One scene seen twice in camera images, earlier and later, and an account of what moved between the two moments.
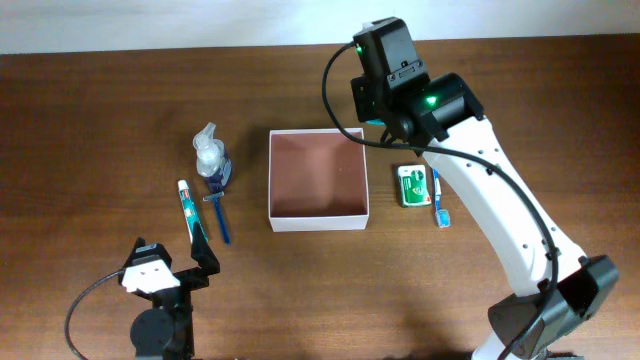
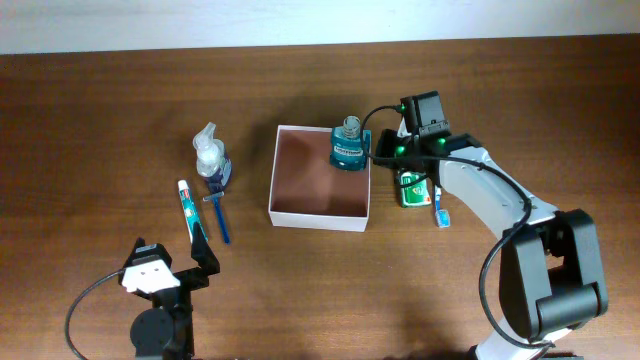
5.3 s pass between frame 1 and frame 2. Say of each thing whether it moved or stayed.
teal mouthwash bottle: moved
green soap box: stayed
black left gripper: stayed
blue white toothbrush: stayed
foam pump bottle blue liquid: stayed
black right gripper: moved
